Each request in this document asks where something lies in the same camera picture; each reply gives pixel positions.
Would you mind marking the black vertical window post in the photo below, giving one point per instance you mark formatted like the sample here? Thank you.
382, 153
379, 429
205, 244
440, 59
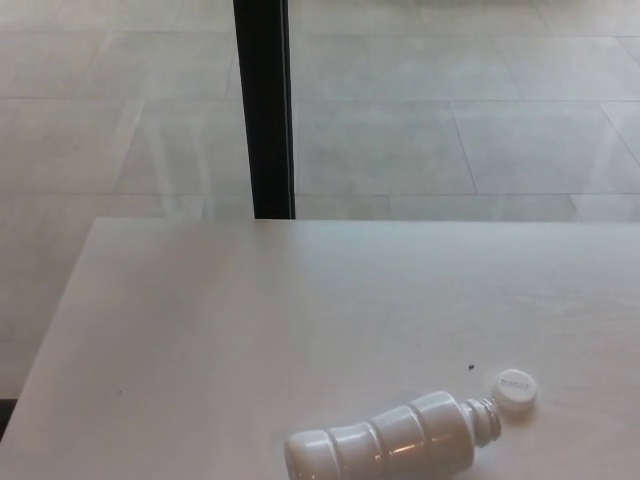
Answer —
265, 110

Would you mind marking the white bottle cap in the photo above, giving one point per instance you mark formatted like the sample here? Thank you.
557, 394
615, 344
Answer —
515, 389

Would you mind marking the black furniture edge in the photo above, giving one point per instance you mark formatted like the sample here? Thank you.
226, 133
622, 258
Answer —
6, 415

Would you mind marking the white plastic bottle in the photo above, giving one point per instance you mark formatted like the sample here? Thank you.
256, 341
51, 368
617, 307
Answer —
390, 440

